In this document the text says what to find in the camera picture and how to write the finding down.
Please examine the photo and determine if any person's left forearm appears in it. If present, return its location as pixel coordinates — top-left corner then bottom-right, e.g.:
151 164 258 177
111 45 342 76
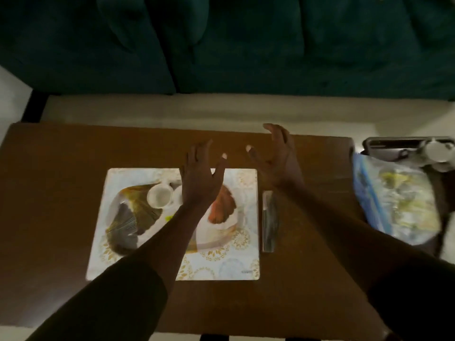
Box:
27 203 214 341

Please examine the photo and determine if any white round object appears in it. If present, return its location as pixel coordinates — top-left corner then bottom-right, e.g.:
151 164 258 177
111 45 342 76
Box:
422 138 455 173

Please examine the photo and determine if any person's right hand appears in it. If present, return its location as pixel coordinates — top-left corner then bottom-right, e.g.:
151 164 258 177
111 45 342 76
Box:
245 123 305 192

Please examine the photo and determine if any white floral placemat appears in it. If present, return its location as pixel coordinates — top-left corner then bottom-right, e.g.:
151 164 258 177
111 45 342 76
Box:
86 168 261 282

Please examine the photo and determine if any person's left hand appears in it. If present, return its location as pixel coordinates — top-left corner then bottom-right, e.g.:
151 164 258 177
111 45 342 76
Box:
179 139 228 210

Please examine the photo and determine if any leaf print plate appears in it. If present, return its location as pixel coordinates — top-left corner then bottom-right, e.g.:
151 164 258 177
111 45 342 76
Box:
105 182 246 255

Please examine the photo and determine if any dark green sofa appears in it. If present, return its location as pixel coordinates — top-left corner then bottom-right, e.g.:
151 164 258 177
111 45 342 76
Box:
0 0 455 100

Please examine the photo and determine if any clear plastic bag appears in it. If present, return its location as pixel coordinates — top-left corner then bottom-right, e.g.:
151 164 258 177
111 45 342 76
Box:
351 152 444 246

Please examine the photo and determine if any knife in clear sleeve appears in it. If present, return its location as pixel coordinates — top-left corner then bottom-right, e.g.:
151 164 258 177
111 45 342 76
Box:
262 190 280 253

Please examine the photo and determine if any person's right forearm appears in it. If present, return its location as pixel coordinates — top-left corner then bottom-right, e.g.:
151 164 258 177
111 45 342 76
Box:
279 184 455 341

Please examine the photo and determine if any small white cup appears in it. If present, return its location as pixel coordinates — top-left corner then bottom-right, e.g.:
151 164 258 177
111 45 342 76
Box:
146 183 174 209

